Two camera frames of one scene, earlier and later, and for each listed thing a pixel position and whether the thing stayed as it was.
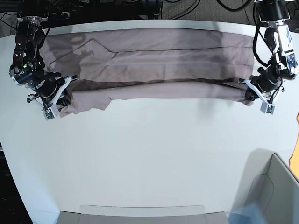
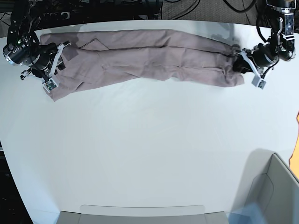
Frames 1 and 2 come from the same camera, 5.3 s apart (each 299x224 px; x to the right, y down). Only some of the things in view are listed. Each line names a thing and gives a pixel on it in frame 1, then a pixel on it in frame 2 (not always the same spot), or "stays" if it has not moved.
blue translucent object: x=250 y=213 stays
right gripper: x=267 y=81 -> x=263 y=56
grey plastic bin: x=268 y=182 stays
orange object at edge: x=294 y=161 stays
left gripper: x=46 y=85 -> x=40 y=56
